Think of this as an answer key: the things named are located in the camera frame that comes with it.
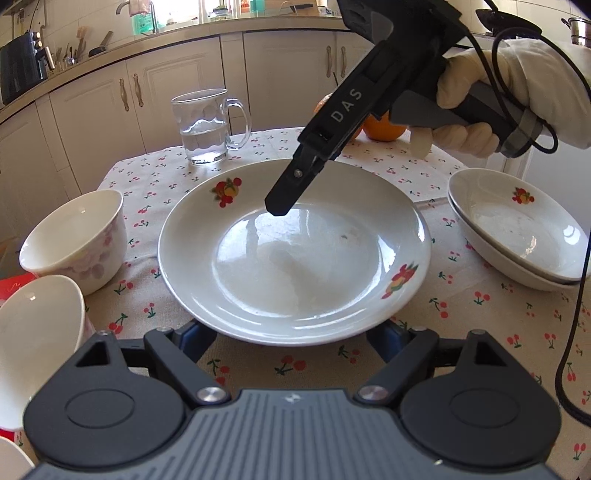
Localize red printed carton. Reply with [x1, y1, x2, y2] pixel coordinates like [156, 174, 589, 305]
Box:
[0, 271, 40, 298]

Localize cherry-print tablecloth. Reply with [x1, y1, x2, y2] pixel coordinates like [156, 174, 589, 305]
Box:
[85, 127, 591, 462]

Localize utensil holder with utensils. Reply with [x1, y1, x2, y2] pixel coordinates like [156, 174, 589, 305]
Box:
[55, 27, 89, 66]

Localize white kitchen cabinets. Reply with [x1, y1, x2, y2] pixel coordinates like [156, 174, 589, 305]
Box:
[0, 18, 591, 232]

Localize white fruit-print plate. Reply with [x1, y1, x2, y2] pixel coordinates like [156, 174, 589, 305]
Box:
[158, 159, 433, 345]
[447, 194, 583, 293]
[447, 168, 591, 284]

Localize stainless steel pot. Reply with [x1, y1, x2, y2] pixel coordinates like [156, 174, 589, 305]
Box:
[560, 16, 591, 47]

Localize black wok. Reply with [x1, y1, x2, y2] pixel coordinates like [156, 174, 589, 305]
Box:
[475, 9, 546, 36]

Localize person's right hand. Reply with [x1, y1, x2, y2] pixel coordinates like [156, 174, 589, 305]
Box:
[411, 38, 591, 158]

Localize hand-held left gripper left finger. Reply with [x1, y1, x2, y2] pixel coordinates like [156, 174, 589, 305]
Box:
[55, 322, 230, 407]

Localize small black saucepan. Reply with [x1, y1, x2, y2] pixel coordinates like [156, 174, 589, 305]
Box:
[87, 31, 114, 59]

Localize orange with green leaf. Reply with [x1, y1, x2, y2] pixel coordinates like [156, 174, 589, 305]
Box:
[314, 92, 363, 142]

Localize black cable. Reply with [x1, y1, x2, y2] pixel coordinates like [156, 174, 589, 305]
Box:
[478, 0, 591, 416]

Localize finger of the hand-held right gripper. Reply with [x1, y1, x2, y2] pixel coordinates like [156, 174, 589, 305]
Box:
[264, 138, 335, 217]

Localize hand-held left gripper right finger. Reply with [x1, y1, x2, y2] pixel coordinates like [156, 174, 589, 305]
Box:
[355, 322, 527, 407]

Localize white floral bowl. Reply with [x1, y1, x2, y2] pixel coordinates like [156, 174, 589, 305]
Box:
[0, 274, 89, 431]
[0, 436, 37, 480]
[18, 189, 128, 296]

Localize black air fryer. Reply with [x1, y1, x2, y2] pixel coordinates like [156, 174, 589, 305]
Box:
[0, 31, 49, 106]

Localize clear glass mug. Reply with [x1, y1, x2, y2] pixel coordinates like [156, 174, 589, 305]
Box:
[170, 88, 254, 166]

